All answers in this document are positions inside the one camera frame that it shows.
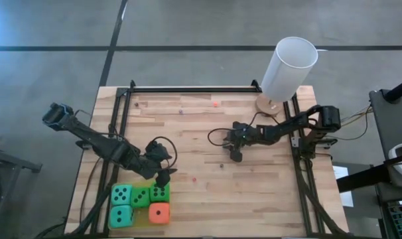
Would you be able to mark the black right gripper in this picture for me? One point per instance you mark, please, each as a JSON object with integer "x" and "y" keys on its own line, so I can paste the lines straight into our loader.
{"x": 239, "y": 136}

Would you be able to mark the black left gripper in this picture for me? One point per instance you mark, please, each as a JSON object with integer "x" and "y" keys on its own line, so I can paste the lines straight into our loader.
{"x": 158, "y": 166}

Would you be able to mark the green foam die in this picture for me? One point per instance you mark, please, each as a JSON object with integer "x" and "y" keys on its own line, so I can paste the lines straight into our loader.
{"x": 160, "y": 192}
{"x": 140, "y": 197}

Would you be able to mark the orange foam die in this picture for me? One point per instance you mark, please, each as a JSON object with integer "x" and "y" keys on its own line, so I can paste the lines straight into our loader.
{"x": 159, "y": 213}

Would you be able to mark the teal foam die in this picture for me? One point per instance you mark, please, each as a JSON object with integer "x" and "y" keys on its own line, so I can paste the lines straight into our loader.
{"x": 121, "y": 217}
{"x": 121, "y": 194}

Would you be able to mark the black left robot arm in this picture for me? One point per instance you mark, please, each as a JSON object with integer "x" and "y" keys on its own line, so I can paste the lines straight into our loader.
{"x": 101, "y": 146}

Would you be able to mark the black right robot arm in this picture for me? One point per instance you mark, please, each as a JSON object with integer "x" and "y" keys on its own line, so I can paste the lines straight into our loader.
{"x": 287, "y": 127}

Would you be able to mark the yellow translucent plastic bin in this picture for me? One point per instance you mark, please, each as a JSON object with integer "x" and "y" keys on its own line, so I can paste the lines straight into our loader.
{"x": 141, "y": 219}

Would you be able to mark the white cylinder table lamp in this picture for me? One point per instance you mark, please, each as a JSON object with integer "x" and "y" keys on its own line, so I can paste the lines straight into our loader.
{"x": 287, "y": 73}

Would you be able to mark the white paper sheet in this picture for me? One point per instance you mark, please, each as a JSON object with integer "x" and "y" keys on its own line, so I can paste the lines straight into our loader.
{"x": 348, "y": 199}

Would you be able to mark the black flat bar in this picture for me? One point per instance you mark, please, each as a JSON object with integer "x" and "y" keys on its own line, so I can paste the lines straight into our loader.
{"x": 360, "y": 179}

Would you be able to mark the dark metal stand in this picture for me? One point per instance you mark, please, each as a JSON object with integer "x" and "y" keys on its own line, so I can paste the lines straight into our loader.
{"x": 8, "y": 159}

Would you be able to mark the grey side cart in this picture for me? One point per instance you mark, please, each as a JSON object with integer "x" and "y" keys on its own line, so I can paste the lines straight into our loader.
{"x": 393, "y": 126}

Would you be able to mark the black pole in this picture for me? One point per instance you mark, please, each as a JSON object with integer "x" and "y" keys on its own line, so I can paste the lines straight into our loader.
{"x": 400, "y": 89}

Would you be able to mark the black metal table frame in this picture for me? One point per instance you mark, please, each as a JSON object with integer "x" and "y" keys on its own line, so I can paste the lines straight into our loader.
{"x": 187, "y": 89}

